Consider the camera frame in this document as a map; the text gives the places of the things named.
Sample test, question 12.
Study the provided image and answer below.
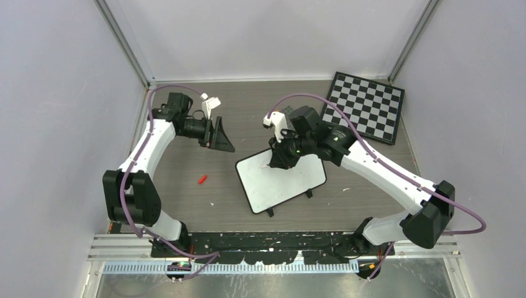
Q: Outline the grey lego baseplate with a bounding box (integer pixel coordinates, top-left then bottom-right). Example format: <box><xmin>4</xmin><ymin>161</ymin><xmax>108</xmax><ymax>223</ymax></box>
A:
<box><xmin>275</xmin><ymin>106</ymin><xmax>295</xmax><ymax>122</ymax></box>

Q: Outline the white whiteboard with black frame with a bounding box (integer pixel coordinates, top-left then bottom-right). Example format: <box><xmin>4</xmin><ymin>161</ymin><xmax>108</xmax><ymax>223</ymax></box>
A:
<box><xmin>235</xmin><ymin>149</ymin><xmax>327</xmax><ymax>217</ymax></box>

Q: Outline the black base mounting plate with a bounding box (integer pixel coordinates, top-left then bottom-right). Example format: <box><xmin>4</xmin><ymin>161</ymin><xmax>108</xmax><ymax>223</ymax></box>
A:
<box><xmin>150</xmin><ymin>232</ymin><xmax>394</xmax><ymax>265</ymax></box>

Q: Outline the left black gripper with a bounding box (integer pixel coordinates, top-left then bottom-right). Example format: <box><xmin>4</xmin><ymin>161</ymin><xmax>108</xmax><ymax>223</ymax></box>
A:
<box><xmin>178</xmin><ymin>115</ymin><xmax>235</xmax><ymax>152</ymax></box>

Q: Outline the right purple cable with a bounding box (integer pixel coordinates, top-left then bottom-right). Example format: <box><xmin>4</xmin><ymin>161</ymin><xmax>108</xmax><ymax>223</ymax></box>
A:
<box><xmin>267</xmin><ymin>92</ymin><xmax>488</xmax><ymax>283</ymax></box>

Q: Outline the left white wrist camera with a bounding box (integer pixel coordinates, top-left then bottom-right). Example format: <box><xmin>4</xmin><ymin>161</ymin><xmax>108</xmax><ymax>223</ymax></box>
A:
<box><xmin>200</xmin><ymin>93</ymin><xmax>221</xmax><ymax>120</ymax></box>

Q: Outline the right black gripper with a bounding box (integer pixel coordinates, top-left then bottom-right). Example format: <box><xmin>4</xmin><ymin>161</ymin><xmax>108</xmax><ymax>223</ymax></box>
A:
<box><xmin>269</xmin><ymin>128</ymin><xmax>314</xmax><ymax>169</ymax></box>

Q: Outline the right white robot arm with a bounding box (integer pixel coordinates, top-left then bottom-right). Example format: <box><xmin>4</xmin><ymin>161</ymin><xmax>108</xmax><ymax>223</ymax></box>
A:
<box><xmin>262</xmin><ymin>106</ymin><xmax>455</xmax><ymax>255</ymax></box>

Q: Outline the black white checkerboard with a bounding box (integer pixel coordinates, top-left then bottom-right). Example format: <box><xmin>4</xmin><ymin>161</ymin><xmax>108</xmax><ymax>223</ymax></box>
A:
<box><xmin>327</xmin><ymin>72</ymin><xmax>405</xmax><ymax>145</ymax></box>

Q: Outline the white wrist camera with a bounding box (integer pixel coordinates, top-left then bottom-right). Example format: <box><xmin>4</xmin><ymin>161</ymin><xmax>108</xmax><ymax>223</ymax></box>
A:
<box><xmin>262</xmin><ymin>111</ymin><xmax>298</xmax><ymax>146</ymax></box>
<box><xmin>200</xmin><ymin>93</ymin><xmax>221</xmax><ymax>120</ymax></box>

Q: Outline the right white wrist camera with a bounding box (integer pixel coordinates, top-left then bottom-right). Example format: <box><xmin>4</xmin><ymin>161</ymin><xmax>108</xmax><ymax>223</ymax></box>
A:
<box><xmin>262</xmin><ymin>111</ymin><xmax>298</xmax><ymax>146</ymax></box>

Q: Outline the red marker cap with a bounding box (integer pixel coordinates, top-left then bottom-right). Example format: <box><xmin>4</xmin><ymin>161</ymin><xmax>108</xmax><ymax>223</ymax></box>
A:
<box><xmin>198</xmin><ymin>175</ymin><xmax>208</xmax><ymax>184</ymax></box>

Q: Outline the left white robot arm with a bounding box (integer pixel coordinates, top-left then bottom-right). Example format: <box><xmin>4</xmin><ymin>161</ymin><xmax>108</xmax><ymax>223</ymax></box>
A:
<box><xmin>102</xmin><ymin>93</ymin><xmax>235</xmax><ymax>257</ymax></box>

